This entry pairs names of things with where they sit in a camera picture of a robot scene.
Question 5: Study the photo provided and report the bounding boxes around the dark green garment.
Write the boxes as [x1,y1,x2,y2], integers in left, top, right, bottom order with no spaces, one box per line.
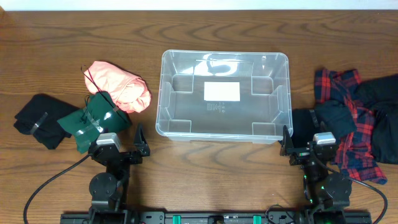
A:
[57,91,131,154]

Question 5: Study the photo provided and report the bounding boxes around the pink garment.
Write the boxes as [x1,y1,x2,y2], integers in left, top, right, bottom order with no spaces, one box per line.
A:
[84,61,151,113]

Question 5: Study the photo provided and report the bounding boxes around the red navy plaid shirt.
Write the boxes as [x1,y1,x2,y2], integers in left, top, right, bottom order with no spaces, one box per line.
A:
[314,69,387,185]

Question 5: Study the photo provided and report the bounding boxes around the black garment with tape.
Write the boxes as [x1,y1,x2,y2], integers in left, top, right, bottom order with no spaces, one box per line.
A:
[14,93,79,150]

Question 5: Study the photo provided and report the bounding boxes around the large black garment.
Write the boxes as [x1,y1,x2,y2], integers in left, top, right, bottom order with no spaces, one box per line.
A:
[356,75,397,164]

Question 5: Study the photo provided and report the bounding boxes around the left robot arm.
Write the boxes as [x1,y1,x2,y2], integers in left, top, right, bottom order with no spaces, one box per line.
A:
[88,124,150,224]

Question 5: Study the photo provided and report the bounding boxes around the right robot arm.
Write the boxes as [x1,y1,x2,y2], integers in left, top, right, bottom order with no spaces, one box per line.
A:
[280,126,352,223]

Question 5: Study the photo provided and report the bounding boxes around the clear plastic storage bin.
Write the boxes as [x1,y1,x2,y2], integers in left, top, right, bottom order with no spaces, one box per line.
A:
[155,50,294,144]

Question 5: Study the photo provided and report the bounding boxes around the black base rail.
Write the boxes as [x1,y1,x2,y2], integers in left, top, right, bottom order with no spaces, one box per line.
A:
[60,210,373,224]

